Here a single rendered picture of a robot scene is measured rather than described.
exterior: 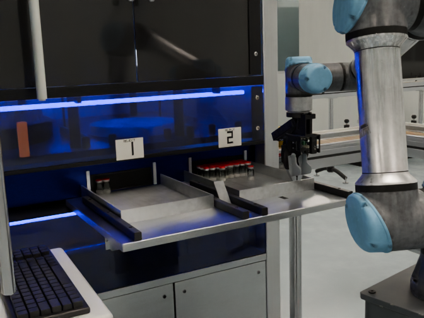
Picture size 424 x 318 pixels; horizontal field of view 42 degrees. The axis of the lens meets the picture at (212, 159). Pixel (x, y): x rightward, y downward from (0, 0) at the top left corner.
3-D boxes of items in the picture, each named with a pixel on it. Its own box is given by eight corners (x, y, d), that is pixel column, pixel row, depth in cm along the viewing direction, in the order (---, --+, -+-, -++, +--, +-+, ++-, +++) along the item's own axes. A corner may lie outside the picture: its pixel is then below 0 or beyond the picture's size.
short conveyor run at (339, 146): (264, 178, 198) (263, 134, 195) (241, 171, 211) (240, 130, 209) (400, 156, 231) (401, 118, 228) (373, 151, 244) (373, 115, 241)
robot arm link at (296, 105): (279, 96, 157) (302, 94, 161) (279, 112, 158) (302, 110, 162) (296, 98, 151) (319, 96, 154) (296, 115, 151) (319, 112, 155)
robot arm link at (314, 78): (346, 62, 140) (330, 62, 151) (304, 63, 138) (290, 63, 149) (346, 93, 142) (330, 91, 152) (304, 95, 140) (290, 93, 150)
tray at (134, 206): (81, 196, 165) (81, 185, 164) (161, 184, 177) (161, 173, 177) (121, 224, 136) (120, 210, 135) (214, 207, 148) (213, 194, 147)
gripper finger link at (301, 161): (306, 187, 157) (306, 155, 156) (293, 183, 163) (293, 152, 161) (315, 185, 159) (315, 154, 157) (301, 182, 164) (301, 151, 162)
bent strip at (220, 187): (214, 202, 153) (213, 182, 152) (223, 200, 154) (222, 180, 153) (241, 214, 141) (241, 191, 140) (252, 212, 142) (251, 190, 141)
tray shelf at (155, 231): (65, 205, 163) (65, 199, 162) (262, 174, 196) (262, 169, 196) (122, 252, 122) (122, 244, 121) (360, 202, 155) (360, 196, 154)
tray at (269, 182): (183, 180, 181) (183, 170, 180) (250, 170, 193) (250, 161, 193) (239, 202, 152) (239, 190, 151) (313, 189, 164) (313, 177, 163)
